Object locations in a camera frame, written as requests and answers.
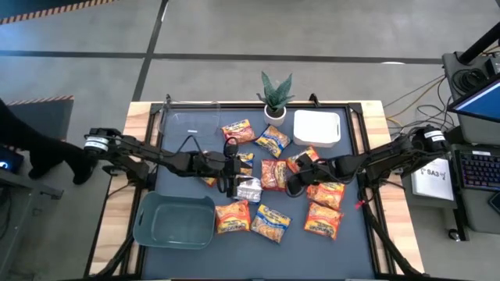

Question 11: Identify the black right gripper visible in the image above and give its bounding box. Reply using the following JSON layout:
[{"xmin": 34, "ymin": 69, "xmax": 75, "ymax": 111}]
[{"xmin": 287, "ymin": 152, "xmax": 341, "ymax": 197}]

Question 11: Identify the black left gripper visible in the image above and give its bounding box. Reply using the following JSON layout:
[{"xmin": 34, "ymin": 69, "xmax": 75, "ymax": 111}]
[{"xmin": 195, "ymin": 145, "xmax": 246, "ymax": 199}]

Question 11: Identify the orange Maruchan ramen pack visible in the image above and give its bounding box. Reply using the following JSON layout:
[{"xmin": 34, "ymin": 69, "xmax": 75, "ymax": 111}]
[
  {"xmin": 214, "ymin": 199, "xmax": 252, "ymax": 234},
  {"xmin": 286, "ymin": 146, "xmax": 320, "ymax": 174},
  {"xmin": 303, "ymin": 201, "xmax": 345, "ymax": 240},
  {"xmin": 305, "ymin": 181, "xmax": 347, "ymax": 212}
]

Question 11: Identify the silver foil packet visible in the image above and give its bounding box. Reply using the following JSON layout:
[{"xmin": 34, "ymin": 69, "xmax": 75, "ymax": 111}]
[{"xmin": 234, "ymin": 176, "xmax": 264, "ymax": 205}]

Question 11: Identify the teal plastic bin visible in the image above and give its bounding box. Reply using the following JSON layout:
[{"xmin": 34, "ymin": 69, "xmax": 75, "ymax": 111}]
[{"xmin": 131, "ymin": 190, "xmax": 218, "ymax": 251}]

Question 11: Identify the white plastic bin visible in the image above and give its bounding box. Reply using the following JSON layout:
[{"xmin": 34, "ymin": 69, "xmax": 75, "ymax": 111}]
[{"xmin": 292, "ymin": 109, "xmax": 341, "ymax": 148}]

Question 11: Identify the snake plant in white pot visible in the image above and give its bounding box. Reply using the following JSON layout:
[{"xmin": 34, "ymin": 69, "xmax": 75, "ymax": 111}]
[{"xmin": 255, "ymin": 71, "xmax": 296, "ymax": 128}]

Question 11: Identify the clear plastic bin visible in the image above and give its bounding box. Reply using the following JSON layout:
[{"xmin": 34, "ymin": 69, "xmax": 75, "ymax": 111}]
[{"xmin": 158, "ymin": 101, "xmax": 222, "ymax": 137}]

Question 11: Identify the blue-grey table mat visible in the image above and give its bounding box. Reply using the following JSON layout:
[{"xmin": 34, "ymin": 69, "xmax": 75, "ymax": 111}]
[{"xmin": 142, "ymin": 107, "xmax": 376, "ymax": 280}]

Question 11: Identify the white SA3 paper sign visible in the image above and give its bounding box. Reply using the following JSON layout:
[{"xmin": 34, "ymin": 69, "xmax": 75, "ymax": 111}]
[{"xmin": 410, "ymin": 157, "xmax": 457, "ymax": 202}]

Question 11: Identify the black backlit keyboard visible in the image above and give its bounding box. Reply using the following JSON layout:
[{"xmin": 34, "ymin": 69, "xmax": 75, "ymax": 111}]
[{"xmin": 456, "ymin": 149, "xmax": 500, "ymax": 193}]

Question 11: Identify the black hazard-striped floor mat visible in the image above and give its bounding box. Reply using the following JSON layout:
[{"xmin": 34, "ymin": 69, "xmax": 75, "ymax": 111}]
[
  {"xmin": 5, "ymin": 95, "xmax": 75, "ymax": 144},
  {"xmin": 0, "ymin": 0, "xmax": 118, "ymax": 25}
]

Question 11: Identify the grey equipment cart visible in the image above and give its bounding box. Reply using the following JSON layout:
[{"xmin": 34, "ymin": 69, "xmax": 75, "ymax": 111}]
[{"xmin": 441, "ymin": 50, "xmax": 500, "ymax": 235}]

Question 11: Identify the computer monitor with blue screen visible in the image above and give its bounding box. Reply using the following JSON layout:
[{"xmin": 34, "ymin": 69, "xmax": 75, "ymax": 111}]
[{"xmin": 448, "ymin": 76, "xmax": 500, "ymax": 125}]

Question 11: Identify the person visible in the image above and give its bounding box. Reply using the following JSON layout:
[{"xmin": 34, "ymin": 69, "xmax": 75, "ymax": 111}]
[{"xmin": 0, "ymin": 97, "xmax": 97, "ymax": 185}]

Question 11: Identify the black metal pole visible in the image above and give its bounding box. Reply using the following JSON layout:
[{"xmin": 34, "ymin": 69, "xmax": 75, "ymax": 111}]
[{"xmin": 457, "ymin": 30, "xmax": 500, "ymax": 66}]

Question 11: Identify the grey metal desk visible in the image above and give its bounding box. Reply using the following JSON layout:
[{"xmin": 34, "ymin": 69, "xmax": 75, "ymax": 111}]
[{"xmin": 0, "ymin": 167, "xmax": 66, "ymax": 281}]

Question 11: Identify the black computer with blue light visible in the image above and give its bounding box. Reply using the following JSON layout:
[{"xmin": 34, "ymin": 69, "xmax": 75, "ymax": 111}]
[{"xmin": 0, "ymin": 146, "xmax": 25, "ymax": 175}]

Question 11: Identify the coiled black cable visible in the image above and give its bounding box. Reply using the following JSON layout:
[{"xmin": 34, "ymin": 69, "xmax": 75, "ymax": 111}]
[{"xmin": 452, "ymin": 68, "xmax": 488, "ymax": 94}]

